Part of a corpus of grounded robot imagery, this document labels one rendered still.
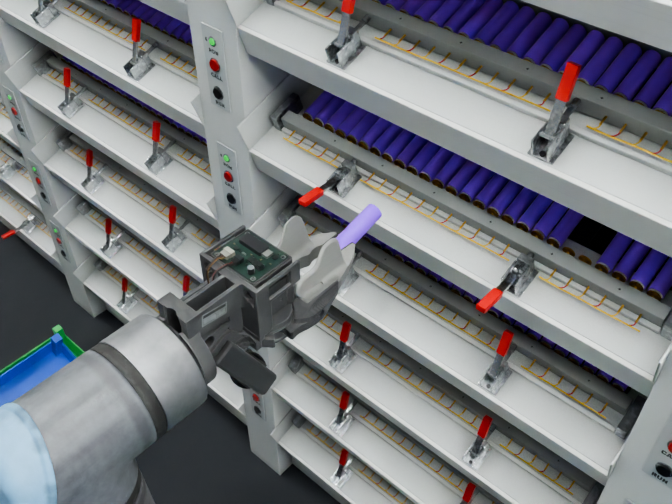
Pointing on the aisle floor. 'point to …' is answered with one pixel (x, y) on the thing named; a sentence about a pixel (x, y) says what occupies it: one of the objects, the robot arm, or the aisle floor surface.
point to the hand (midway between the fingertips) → (336, 252)
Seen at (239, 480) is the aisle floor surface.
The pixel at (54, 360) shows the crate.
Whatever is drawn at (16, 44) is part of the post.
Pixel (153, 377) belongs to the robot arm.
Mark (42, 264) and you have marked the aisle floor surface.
